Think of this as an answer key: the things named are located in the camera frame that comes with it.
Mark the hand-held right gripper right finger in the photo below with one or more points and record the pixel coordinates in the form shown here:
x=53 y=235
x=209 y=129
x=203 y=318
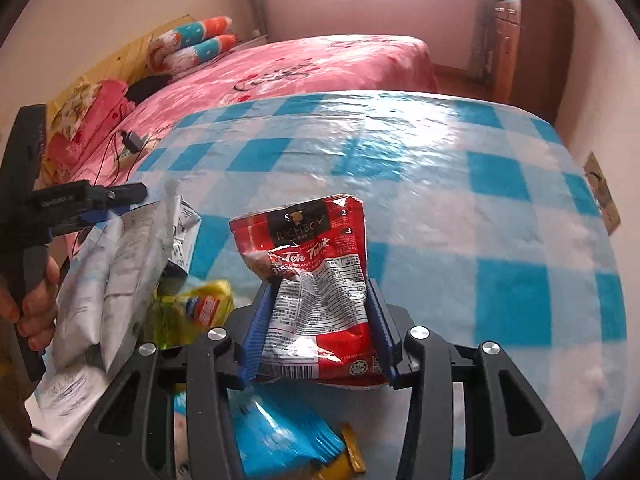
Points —
x=381 y=332

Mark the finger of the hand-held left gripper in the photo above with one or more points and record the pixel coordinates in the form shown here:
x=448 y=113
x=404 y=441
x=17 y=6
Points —
x=120 y=193
x=92 y=219

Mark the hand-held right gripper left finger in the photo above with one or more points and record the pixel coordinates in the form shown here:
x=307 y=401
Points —
x=256 y=340

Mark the grey white plastic bag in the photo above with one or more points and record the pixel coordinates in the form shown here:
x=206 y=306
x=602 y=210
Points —
x=120 y=270

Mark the yellow snack packet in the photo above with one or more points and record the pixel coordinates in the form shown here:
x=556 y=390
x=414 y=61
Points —
x=200 y=310

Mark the red snack packet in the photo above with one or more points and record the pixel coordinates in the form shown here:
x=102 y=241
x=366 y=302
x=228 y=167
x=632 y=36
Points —
x=310 y=240

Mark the person's left hand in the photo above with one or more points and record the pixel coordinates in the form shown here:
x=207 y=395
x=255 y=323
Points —
x=42 y=307

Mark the pink folded blanket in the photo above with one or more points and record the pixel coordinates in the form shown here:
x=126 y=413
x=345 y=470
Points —
x=105 y=105

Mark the dark foil packet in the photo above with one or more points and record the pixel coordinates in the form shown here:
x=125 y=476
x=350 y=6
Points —
x=172 y=272

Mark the floral pillow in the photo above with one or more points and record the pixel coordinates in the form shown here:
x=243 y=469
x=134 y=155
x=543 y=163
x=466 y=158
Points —
x=77 y=105

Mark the blue snack packet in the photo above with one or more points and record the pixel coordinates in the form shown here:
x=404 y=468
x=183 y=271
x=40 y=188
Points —
x=280 y=435

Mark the black cloth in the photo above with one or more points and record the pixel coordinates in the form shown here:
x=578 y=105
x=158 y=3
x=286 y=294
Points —
x=147 y=89

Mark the gold snack packet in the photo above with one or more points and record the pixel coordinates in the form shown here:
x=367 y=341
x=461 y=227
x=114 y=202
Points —
x=352 y=447

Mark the yellow wooden headboard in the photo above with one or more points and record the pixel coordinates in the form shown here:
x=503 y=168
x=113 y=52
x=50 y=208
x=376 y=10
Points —
x=115 y=60

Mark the blue white checked tablecloth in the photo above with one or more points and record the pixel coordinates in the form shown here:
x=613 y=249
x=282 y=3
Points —
x=450 y=210

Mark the white printed package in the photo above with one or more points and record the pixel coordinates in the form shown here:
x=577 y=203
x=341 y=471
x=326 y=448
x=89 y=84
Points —
x=62 y=395

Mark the bed with pink sheet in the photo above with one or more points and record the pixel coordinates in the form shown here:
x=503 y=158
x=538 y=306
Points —
x=300 y=65

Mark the brown wooden wardrobe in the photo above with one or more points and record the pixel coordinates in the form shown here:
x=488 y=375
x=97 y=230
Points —
x=540 y=50

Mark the wall socket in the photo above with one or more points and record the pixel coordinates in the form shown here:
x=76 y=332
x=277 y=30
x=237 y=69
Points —
x=602 y=195

